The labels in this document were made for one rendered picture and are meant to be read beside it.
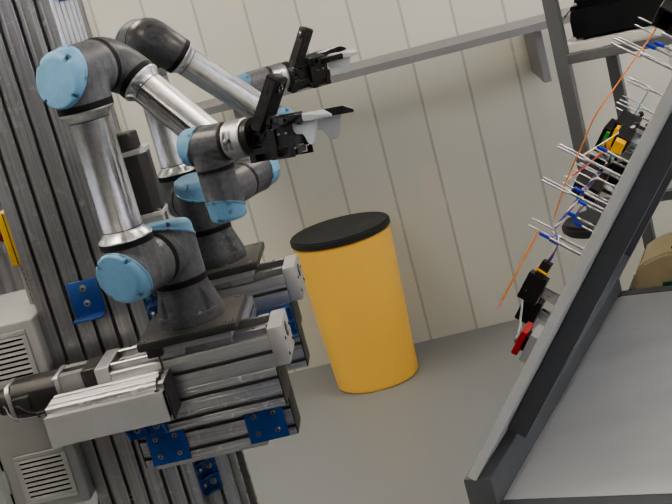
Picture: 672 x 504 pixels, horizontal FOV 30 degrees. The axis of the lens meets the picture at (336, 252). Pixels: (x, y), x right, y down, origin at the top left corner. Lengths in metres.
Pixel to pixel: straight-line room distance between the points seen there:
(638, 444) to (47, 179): 1.42
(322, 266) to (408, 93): 0.92
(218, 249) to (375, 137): 2.55
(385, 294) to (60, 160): 2.65
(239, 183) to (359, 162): 3.24
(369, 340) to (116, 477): 2.41
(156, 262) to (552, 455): 0.90
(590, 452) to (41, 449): 1.30
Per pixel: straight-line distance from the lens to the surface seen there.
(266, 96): 2.36
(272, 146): 2.35
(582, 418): 2.70
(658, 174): 2.23
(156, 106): 2.63
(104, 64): 2.60
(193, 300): 2.73
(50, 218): 2.94
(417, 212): 5.74
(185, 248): 2.72
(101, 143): 2.58
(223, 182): 2.45
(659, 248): 3.59
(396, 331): 5.39
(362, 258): 5.24
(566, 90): 3.37
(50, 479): 3.10
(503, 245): 5.80
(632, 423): 2.64
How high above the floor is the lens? 1.87
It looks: 14 degrees down
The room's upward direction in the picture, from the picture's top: 15 degrees counter-clockwise
